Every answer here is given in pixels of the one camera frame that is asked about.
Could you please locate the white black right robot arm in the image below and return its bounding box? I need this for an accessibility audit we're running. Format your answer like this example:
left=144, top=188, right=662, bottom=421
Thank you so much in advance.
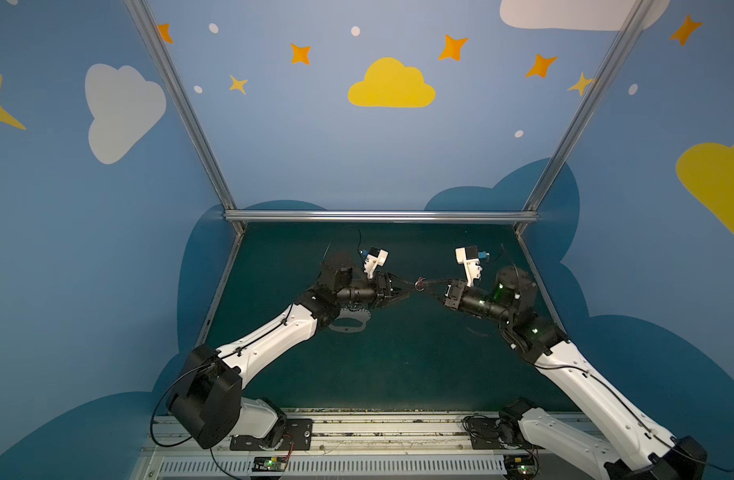
left=440, top=263, right=708, bottom=479

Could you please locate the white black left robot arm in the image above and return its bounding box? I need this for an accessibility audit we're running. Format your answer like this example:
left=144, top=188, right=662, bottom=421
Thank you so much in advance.
left=167, top=247, right=407, bottom=449

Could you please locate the right controller board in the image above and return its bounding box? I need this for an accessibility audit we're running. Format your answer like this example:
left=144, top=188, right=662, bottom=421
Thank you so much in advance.
left=503, top=455, right=540, bottom=480

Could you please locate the controller board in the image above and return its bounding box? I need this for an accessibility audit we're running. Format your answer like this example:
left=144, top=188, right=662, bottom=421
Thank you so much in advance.
left=503, top=455, right=540, bottom=480
left=252, top=456, right=289, bottom=474

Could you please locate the left controller board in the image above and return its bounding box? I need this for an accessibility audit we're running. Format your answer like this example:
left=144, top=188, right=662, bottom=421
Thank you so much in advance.
left=252, top=456, right=289, bottom=474

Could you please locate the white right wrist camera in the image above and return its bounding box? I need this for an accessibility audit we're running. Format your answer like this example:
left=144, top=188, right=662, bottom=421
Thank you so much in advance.
left=455, top=246, right=482, bottom=287

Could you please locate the aluminium right corner post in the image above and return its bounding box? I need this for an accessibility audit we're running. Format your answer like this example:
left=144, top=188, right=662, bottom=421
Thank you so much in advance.
left=514, top=0, right=655, bottom=237

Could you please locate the aluminium corner post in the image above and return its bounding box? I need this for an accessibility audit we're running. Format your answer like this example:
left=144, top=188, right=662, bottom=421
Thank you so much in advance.
left=514, top=0, right=655, bottom=237
left=124, top=0, right=236, bottom=213

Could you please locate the aluminium back frame rail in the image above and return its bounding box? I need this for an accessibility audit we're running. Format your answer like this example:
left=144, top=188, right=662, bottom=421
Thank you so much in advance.
left=224, top=210, right=539, bottom=224

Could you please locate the aluminium left corner post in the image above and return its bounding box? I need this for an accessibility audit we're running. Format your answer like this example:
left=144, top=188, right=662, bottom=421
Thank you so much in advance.
left=124, top=0, right=236, bottom=213

